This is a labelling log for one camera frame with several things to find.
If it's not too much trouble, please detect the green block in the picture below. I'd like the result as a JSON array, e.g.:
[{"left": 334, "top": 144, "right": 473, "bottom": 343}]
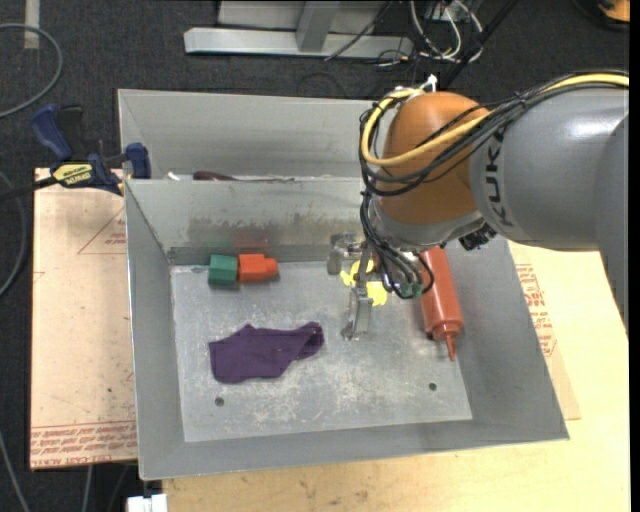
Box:
[{"left": 207, "top": 253, "right": 239, "bottom": 289}]

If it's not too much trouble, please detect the brown cardboard board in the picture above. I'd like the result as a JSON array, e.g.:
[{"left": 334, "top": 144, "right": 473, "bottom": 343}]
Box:
[{"left": 29, "top": 167, "right": 582, "bottom": 472}]

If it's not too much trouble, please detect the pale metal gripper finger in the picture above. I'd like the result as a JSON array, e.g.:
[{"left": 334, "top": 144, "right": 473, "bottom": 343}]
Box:
[
  {"left": 340, "top": 288, "right": 360, "bottom": 343},
  {"left": 356, "top": 294, "right": 375, "bottom": 336}
]

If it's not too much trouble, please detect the red squeeze bottle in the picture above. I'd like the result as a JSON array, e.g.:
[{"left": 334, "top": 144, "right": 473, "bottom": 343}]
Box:
[{"left": 418, "top": 245, "right": 465, "bottom": 362}]

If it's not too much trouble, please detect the yellow round thing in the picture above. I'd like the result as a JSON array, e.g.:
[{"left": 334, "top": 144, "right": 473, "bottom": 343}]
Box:
[{"left": 339, "top": 257, "right": 389, "bottom": 307}]

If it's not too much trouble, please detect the grey metal bin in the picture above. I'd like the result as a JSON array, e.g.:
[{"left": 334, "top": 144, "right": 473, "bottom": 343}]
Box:
[{"left": 117, "top": 88, "right": 571, "bottom": 482}]

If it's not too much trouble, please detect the orange block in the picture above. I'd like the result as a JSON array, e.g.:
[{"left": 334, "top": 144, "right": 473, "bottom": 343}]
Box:
[{"left": 236, "top": 252, "right": 279, "bottom": 284}]

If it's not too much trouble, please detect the black cylinder on white bracket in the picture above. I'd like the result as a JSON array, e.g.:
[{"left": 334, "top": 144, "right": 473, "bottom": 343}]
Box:
[{"left": 458, "top": 222, "right": 499, "bottom": 253}]

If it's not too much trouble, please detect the purple cloth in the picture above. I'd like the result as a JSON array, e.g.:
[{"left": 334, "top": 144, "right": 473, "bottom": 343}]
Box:
[{"left": 208, "top": 321, "right": 326, "bottom": 385}]

